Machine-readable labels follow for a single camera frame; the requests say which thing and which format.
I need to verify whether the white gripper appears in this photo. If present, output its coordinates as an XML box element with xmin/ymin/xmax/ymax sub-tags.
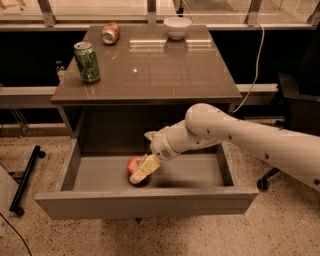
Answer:
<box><xmin>129</xmin><ymin>128</ymin><xmax>177</xmax><ymax>184</ymax></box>

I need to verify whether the red apple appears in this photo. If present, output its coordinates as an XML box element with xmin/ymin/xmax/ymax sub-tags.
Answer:
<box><xmin>126</xmin><ymin>156</ymin><xmax>142</xmax><ymax>176</ymax></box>

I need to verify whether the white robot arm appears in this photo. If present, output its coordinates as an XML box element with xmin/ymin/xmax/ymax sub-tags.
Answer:
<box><xmin>129</xmin><ymin>103</ymin><xmax>320</xmax><ymax>191</ymax></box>

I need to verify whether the open grey top drawer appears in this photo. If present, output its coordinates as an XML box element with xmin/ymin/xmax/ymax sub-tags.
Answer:
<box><xmin>34</xmin><ymin>109</ymin><xmax>259</xmax><ymax>221</ymax></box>

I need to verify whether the green soda can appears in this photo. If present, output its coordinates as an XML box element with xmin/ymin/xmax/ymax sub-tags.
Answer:
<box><xmin>74</xmin><ymin>41</ymin><xmax>100</xmax><ymax>84</ymax></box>

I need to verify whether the red and silver can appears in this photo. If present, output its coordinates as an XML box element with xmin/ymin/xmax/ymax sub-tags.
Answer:
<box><xmin>101</xmin><ymin>22</ymin><xmax>121</xmax><ymax>45</ymax></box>

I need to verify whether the white ceramic bowl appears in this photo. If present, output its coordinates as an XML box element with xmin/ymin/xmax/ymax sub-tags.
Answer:
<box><xmin>163</xmin><ymin>17</ymin><xmax>192</xmax><ymax>40</ymax></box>

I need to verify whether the black wheeled stand base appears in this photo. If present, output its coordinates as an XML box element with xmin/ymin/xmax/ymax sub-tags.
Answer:
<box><xmin>9</xmin><ymin>145</ymin><xmax>46</xmax><ymax>217</ymax></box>

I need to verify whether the black office chair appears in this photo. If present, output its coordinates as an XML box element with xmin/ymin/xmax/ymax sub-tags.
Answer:
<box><xmin>256</xmin><ymin>29</ymin><xmax>320</xmax><ymax>192</ymax></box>

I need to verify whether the thin black floor cable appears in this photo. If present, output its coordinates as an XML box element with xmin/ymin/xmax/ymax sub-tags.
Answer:
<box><xmin>0</xmin><ymin>213</ymin><xmax>33</xmax><ymax>256</ymax></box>

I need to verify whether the white cable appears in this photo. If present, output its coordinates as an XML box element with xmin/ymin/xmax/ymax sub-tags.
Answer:
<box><xmin>232</xmin><ymin>22</ymin><xmax>265</xmax><ymax>114</ymax></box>

